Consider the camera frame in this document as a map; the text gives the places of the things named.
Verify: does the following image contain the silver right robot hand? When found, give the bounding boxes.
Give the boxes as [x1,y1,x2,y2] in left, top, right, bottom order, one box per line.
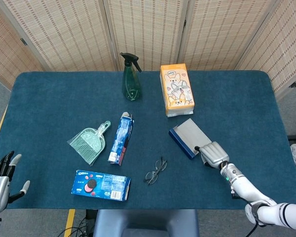
[194,141,230,170]

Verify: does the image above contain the blue glasses case grey lining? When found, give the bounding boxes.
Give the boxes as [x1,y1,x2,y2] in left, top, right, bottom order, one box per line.
[168,118,213,160]

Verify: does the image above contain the black-framed eyeglasses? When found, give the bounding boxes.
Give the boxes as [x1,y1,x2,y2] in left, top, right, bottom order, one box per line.
[144,156,168,186]

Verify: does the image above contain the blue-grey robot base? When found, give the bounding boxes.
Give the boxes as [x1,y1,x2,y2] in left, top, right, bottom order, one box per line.
[93,209,200,237]

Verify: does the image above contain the blue table cloth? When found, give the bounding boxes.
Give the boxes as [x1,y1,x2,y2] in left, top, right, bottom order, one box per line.
[0,71,296,210]

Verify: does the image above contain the orange corgi tissue pack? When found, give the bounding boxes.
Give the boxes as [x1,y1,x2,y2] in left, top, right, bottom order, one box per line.
[159,63,195,118]

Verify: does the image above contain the blue Oreo box open flaps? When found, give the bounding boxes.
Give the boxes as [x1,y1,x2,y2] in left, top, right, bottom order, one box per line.
[108,112,135,165]

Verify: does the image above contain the green dustpan brush set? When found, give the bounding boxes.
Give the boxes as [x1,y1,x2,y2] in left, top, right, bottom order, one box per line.
[67,120,112,166]

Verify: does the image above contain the blue Oreo box dented end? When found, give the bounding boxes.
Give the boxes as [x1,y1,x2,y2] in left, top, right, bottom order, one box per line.
[71,169,131,202]

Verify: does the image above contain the green plastic spray bottle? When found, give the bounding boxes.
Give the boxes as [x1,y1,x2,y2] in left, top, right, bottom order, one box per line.
[119,52,143,102]

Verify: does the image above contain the woven folding screen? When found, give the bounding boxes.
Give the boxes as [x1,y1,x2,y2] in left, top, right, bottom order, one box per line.
[0,0,296,99]

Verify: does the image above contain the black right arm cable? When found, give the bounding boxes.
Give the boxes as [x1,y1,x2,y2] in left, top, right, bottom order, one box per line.
[245,217,262,237]

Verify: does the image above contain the black floor cables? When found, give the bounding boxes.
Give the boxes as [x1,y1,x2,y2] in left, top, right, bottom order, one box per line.
[58,214,94,237]

